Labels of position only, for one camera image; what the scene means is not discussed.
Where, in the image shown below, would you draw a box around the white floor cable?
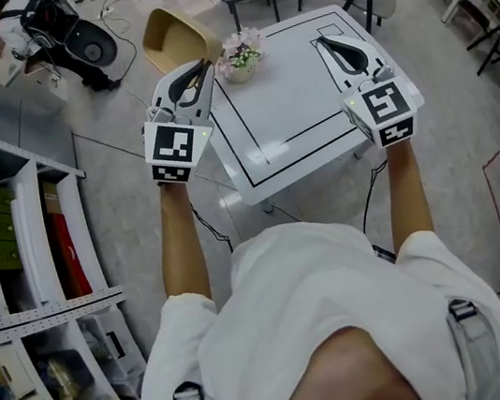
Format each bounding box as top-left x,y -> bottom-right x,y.
95,0 -> 144,85

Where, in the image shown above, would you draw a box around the clear plastic storage bin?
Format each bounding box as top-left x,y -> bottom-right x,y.
77,303 -> 150,393

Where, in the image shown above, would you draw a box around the black backpack device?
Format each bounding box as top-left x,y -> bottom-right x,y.
17,0 -> 125,103

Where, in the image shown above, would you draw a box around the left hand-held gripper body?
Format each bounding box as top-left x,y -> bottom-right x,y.
136,95 -> 223,190

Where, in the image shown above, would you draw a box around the person's bare chest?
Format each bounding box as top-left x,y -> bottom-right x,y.
257,316 -> 425,400

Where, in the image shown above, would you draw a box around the pink flowers in white pot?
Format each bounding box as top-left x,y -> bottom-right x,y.
208,24 -> 273,89

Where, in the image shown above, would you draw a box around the white table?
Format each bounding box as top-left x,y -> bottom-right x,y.
190,0 -> 434,214

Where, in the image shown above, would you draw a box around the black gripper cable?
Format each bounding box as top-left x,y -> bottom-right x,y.
350,158 -> 401,234
186,192 -> 236,262

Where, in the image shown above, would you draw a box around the person's left forearm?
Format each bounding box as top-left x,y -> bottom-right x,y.
146,176 -> 216,312

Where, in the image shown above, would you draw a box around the white metal shelf unit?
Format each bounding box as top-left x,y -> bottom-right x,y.
0,82 -> 154,400

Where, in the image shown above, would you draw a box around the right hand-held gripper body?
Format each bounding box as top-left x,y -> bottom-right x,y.
334,59 -> 432,156

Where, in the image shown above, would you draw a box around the red flat box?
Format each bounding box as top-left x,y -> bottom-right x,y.
44,207 -> 95,302

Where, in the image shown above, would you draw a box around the person's right forearm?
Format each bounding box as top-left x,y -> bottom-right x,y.
375,136 -> 440,262

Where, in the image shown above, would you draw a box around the stack of green boxes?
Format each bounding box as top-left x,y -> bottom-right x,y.
0,180 -> 26,274

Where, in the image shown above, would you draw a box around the person's white shirt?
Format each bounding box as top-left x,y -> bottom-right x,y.
113,188 -> 500,400

